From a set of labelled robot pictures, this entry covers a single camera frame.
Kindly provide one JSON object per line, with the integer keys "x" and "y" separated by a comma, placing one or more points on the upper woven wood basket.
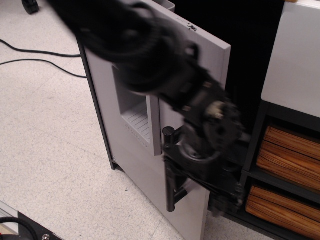
{"x": 291, "y": 156}

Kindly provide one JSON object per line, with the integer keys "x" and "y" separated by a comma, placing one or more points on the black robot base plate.
{"x": 28, "y": 229}

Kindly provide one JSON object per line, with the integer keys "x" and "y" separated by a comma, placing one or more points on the black caster wheel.
{"x": 30, "y": 6}

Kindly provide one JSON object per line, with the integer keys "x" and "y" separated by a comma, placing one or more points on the lower woven wood basket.
{"x": 284, "y": 211}

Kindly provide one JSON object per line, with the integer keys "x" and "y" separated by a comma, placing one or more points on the grey toy fridge door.
{"x": 145, "y": 170}

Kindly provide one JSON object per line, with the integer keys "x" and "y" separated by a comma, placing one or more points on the grey ice water dispenser panel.
{"x": 141, "y": 116}

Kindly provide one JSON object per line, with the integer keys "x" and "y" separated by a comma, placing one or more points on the black fridge door handle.
{"x": 174, "y": 180}

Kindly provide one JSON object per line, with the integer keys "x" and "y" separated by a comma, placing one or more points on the silver aluminium rail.
{"x": 7, "y": 211}

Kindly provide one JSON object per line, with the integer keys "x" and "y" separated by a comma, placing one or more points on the woven wood basket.
{"x": 284, "y": 211}
{"x": 291, "y": 156}

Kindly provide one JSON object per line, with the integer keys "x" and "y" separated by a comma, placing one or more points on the dark grey cabinet frame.
{"x": 236, "y": 39}

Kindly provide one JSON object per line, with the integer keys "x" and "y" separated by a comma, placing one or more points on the white sink front panel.
{"x": 293, "y": 76}

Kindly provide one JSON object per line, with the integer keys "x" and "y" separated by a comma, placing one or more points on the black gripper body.
{"x": 218, "y": 173}

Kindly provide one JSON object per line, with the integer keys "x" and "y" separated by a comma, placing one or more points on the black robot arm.
{"x": 153, "y": 58}

